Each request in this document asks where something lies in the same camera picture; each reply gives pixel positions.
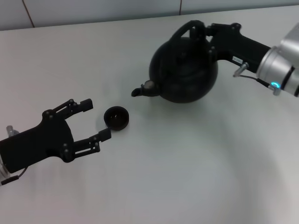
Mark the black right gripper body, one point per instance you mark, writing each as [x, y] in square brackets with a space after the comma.
[240, 49]

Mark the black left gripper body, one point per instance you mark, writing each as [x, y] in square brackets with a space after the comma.
[39, 144]

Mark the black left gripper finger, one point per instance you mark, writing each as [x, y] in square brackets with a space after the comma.
[104, 135]
[86, 105]

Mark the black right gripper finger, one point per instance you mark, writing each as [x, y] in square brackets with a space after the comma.
[220, 29]
[208, 45]

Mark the small dark teacup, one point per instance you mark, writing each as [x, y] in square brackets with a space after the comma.
[116, 117]

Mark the black round teapot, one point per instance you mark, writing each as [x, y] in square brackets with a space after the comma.
[184, 77]

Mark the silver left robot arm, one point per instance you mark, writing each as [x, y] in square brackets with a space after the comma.
[2, 171]

